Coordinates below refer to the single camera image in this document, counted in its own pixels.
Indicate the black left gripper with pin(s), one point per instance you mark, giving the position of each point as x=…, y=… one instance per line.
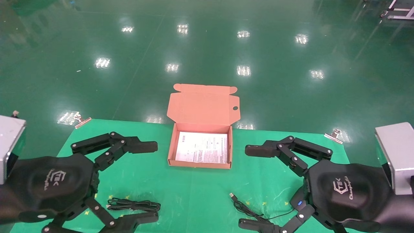
x=48, y=181

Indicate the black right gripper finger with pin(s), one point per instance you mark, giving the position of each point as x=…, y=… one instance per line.
x=262, y=150
x=258, y=226

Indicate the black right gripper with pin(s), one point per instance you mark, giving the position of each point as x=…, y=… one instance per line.
x=349, y=194

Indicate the orange cardboard box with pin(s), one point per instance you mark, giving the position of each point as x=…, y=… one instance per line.
x=202, y=106

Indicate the metal mat clip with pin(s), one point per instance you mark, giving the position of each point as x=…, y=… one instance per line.
x=82, y=122
x=333, y=137

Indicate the white printed leaflet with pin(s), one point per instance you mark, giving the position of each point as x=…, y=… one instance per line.
x=202, y=147

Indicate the green table mat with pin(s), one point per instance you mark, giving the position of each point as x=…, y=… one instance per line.
x=194, y=187

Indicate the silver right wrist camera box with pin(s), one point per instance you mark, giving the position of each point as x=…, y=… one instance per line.
x=396, y=152

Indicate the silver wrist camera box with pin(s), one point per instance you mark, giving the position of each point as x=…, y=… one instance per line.
x=396, y=152
x=8, y=139

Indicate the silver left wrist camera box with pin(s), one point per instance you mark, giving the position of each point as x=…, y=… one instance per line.
x=8, y=139

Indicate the white metal cart frame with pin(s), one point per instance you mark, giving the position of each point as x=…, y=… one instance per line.
x=401, y=17

